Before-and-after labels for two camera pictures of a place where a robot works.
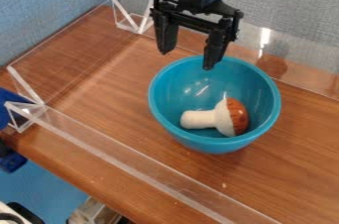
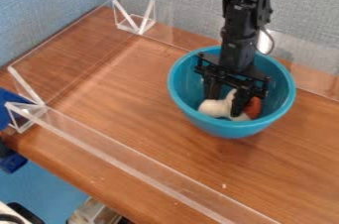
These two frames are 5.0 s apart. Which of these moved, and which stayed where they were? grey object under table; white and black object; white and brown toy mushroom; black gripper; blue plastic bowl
Moved: black gripper; white and brown toy mushroom; blue plastic bowl
Stayed: grey object under table; white and black object
